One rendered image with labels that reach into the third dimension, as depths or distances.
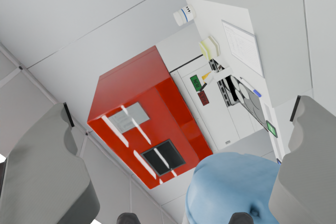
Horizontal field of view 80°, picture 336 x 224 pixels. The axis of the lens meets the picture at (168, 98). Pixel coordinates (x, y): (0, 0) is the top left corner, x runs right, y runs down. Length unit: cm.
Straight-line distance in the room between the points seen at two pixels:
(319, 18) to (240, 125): 110
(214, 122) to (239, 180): 132
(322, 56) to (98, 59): 242
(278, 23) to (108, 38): 226
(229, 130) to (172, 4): 168
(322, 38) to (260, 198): 61
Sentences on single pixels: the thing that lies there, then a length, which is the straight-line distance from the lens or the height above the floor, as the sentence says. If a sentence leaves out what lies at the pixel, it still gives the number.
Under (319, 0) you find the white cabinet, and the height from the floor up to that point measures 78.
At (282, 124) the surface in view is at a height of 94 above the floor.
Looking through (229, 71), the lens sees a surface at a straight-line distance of 95.
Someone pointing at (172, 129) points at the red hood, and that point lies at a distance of 141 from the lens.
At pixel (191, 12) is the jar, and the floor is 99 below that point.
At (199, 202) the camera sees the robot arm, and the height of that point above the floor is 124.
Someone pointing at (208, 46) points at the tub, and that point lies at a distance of 95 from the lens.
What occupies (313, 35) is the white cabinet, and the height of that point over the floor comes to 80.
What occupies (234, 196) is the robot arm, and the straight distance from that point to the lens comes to 21.
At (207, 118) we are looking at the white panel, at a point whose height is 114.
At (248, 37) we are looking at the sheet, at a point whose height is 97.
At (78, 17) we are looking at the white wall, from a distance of 269.
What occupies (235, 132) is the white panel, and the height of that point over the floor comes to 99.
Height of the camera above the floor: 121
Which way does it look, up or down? 4 degrees up
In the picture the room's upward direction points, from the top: 118 degrees counter-clockwise
